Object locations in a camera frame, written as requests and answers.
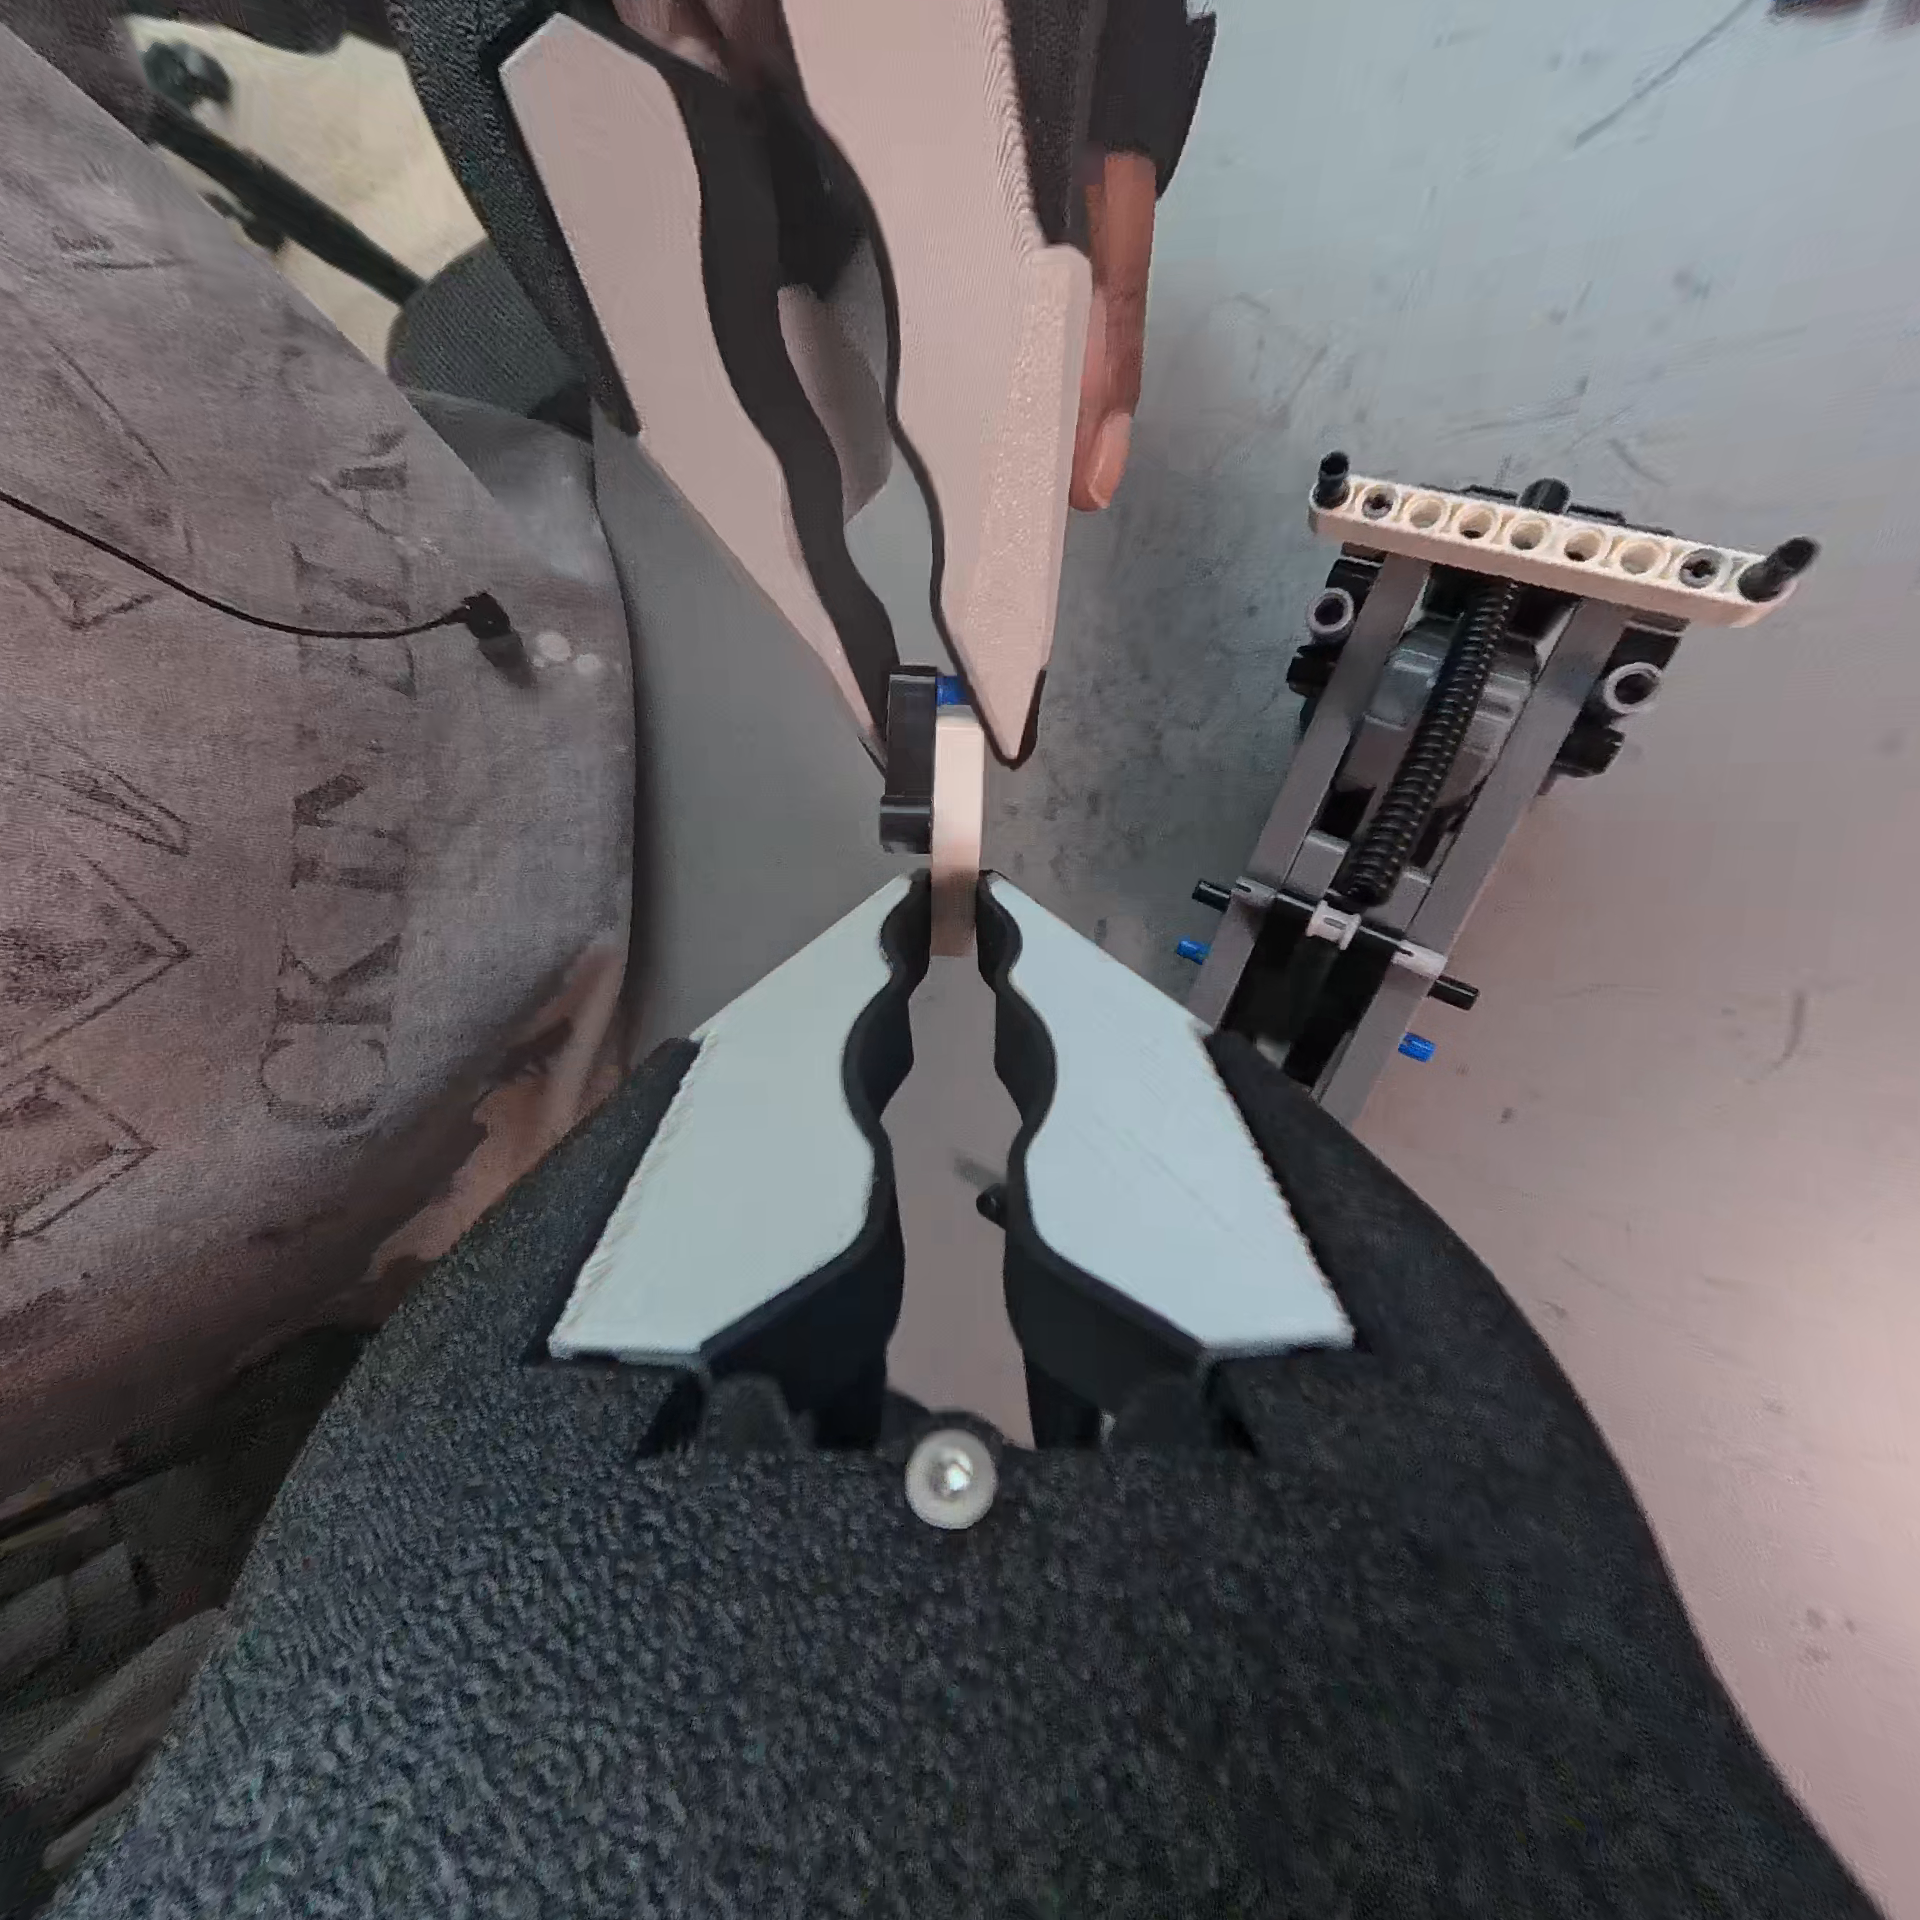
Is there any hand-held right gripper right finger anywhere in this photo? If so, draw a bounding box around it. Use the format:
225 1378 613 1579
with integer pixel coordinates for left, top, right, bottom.
976 873 1355 1367

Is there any person's grey printed sweatshirt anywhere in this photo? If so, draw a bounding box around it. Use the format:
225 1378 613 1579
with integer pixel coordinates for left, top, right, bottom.
0 30 641 1442

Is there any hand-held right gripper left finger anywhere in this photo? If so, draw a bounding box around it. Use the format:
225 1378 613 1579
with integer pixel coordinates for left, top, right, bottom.
547 873 933 1369

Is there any white bent toy beam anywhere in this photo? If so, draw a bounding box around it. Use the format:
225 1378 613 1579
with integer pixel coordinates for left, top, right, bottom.
878 667 993 963

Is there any person's left hand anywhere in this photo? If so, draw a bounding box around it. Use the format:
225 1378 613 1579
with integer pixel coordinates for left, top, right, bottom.
1067 152 1161 512

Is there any grey black toy chassis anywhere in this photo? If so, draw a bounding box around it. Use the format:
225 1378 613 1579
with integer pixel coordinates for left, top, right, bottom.
1177 451 1821 1127

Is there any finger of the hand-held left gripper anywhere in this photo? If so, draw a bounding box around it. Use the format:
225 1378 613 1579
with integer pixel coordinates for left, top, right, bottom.
781 0 1098 769
498 4 905 770

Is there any grey desk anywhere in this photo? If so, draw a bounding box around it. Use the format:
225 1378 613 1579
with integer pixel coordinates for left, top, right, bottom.
593 0 1920 1906

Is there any thin black earphone cable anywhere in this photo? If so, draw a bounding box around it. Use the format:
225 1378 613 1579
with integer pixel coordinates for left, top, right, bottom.
0 487 535 684

